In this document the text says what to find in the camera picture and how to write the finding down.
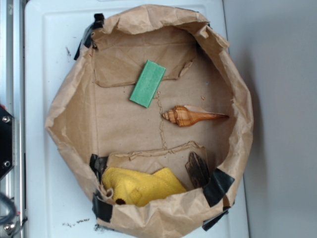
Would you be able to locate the white plastic tray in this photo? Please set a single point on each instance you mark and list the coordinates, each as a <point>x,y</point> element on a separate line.
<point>56,205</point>

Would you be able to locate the green rectangular block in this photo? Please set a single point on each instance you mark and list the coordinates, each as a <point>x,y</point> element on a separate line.
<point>147,83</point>

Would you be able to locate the black tape strip lower left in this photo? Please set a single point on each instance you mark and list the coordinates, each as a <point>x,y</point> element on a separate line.
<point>101,209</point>

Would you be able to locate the yellow knitted cloth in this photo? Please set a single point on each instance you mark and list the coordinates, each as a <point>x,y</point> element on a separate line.
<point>139,188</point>

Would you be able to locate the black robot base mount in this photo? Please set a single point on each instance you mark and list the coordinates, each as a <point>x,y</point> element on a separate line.
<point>7,143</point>

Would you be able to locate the aluminium frame rail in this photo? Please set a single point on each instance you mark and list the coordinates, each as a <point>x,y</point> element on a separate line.
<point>13,215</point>

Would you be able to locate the orange spiral sea shell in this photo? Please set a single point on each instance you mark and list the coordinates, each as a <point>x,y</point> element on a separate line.
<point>187,115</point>

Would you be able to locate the black tape strip upper left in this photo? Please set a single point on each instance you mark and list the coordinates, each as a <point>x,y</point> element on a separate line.
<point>87,37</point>

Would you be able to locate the brown paper bag tray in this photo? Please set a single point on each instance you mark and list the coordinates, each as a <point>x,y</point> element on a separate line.
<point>92,114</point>

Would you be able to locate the black tape strip lower right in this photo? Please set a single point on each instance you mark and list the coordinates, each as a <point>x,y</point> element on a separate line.
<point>219,184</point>

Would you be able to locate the dark brown bark piece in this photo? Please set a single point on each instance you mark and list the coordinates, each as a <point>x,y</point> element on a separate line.
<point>197,170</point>

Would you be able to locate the black tape strip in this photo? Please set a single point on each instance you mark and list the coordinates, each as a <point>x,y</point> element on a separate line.
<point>219,184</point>
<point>87,37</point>
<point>101,209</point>

